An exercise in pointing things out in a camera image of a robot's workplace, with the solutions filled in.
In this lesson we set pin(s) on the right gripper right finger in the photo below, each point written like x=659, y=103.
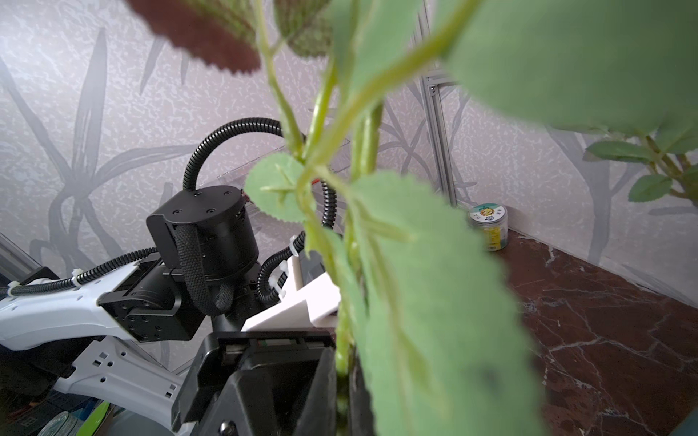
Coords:
x=360, y=415

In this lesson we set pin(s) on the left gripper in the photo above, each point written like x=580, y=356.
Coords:
x=249, y=383

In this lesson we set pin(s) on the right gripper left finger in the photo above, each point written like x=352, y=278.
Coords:
x=318, y=417

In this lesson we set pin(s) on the pink rose bunch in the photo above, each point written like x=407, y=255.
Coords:
x=427, y=310

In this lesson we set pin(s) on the pink rose stem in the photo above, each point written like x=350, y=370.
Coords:
x=666, y=156

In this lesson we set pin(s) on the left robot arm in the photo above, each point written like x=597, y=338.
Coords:
x=194, y=333

